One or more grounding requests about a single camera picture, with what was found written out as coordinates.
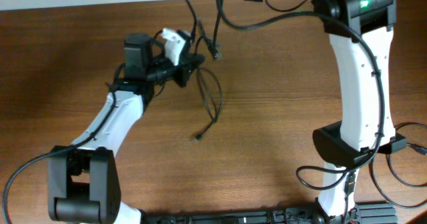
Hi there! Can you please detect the thick black USB cable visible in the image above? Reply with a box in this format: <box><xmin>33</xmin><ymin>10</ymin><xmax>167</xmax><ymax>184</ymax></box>
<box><xmin>368</xmin><ymin>121</ymin><xmax>427</xmax><ymax>209</ymax></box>

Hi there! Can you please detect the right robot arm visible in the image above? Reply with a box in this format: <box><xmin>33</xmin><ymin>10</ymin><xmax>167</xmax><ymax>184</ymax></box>
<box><xmin>284</xmin><ymin>0</ymin><xmax>406</xmax><ymax>223</ymax></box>

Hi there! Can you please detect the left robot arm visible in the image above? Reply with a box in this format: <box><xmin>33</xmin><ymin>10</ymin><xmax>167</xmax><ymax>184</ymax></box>
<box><xmin>48</xmin><ymin>28</ymin><xmax>205</xmax><ymax>223</ymax></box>

